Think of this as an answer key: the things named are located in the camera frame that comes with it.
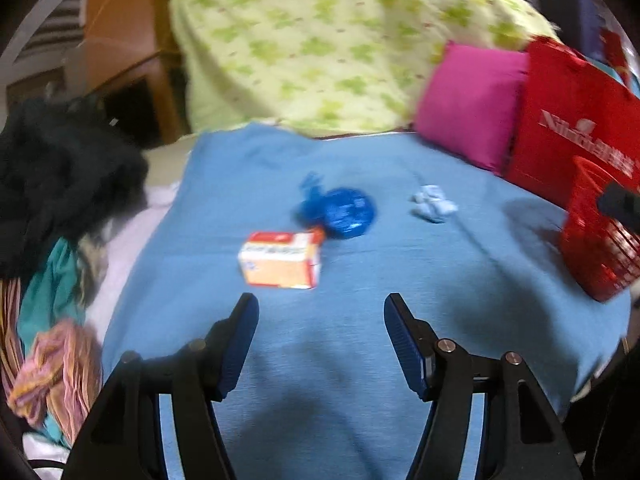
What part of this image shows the red mesh plastic basket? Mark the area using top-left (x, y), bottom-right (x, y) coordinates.
top-left (559, 156), bottom-right (639, 302)

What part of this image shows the blue plastic bag trash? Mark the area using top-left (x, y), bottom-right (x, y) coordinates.
top-left (296, 174), bottom-right (376, 240)

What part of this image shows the green clover quilt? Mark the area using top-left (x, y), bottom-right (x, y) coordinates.
top-left (169, 0), bottom-right (553, 138)

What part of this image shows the navy tote bag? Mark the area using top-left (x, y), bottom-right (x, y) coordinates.
top-left (538, 0), bottom-right (604, 62)

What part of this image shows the teal garment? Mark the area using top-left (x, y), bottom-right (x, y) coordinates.
top-left (17, 238), bottom-right (85, 354)

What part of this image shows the black clothing pile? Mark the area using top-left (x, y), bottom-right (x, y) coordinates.
top-left (1, 99), bottom-right (149, 280)

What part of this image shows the red Nilrich paper bag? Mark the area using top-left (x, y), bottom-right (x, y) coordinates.
top-left (504, 37), bottom-right (639, 207)

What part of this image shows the orange white medicine box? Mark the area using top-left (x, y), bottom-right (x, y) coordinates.
top-left (238, 229), bottom-right (324, 289)

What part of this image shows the pink striped garment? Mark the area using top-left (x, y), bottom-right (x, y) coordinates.
top-left (1, 280), bottom-right (102, 446)

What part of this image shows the blue towel blanket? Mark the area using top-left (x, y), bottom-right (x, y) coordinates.
top-left (102, 125), bottom-right (631, 479)

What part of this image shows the magenta pillow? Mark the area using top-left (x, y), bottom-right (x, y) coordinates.
top-left (413, 42), bottom-right (529, 174)

